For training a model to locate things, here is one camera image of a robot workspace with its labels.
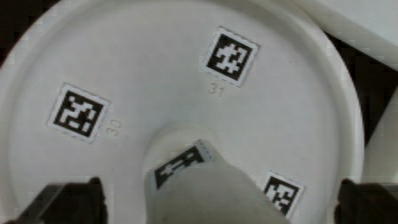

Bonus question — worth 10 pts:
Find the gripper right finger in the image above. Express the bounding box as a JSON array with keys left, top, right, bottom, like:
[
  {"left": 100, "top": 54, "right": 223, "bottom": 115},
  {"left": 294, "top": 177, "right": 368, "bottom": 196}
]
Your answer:
[{"left": 335, "top": 179, "right": 398, "bottom": 224}]

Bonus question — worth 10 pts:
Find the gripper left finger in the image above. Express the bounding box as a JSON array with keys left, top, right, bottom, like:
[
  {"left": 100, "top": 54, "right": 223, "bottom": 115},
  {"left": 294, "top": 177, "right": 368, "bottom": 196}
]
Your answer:
[{"left": 15, "top": 177, "right": 109, "bottom": 224}]

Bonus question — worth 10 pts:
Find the white cylindrical table leg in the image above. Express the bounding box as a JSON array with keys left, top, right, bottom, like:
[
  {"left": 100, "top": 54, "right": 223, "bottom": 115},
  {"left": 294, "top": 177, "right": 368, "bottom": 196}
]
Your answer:
[{"left": 145, "top": 139, "right": 294, "bottom": 224}]

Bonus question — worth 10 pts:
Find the white round table top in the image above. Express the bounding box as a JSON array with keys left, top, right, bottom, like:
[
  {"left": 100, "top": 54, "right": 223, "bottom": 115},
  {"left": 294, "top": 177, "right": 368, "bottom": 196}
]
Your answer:
[{"left": 0, "top": 0, "right": 365, "bottom": 224}]

